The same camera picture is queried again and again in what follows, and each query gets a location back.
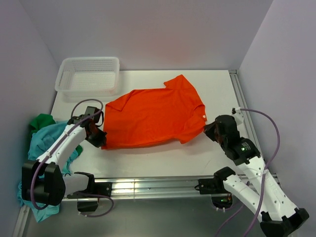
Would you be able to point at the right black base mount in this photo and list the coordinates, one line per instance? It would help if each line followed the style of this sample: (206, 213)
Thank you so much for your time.
(221, 199)

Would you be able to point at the aluminium rail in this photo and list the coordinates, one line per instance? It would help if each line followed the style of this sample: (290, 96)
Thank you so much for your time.
(151, 187)
(244, 111)

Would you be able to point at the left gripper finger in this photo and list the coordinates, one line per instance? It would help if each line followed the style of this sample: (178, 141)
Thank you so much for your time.
(96, 141)
(101, 134)

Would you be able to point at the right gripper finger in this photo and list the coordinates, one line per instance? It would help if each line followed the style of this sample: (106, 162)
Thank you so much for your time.
(210, 129)
(212, 134)

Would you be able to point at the orange t shirt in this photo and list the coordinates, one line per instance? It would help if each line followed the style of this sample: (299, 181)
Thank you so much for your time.
(149, 117)

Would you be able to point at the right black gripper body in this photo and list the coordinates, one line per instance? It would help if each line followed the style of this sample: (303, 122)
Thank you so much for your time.
(219, 137)

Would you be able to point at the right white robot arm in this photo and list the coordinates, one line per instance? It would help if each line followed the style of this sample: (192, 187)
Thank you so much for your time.
(243, 152)

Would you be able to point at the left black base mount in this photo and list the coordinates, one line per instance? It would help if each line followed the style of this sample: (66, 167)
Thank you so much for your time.
(99, 190)

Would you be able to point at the green t shirt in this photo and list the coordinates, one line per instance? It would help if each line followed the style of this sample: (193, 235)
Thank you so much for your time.
(42, 121)

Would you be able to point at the right aluminium rail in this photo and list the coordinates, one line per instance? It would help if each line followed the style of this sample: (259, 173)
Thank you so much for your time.
(244, 111)

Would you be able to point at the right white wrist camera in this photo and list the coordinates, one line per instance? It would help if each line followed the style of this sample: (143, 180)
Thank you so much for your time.
(238, 115)

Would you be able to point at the white perforated plastic basket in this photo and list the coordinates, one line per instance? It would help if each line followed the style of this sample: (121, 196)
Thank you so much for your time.
(87, 77)

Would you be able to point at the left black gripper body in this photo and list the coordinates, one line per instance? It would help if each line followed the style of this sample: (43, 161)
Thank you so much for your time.
(93, 135)

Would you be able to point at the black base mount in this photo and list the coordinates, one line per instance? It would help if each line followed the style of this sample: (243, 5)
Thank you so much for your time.
(99, 190)
(221, 199)

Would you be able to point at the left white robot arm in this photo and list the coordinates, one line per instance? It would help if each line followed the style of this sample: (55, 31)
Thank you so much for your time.
(42, 181)

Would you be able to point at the front aluminium rail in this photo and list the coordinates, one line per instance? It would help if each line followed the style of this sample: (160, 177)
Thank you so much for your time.
(151, 187)

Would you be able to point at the teal t shirt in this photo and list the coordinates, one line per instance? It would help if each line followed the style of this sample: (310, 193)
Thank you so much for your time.
(41, 215)

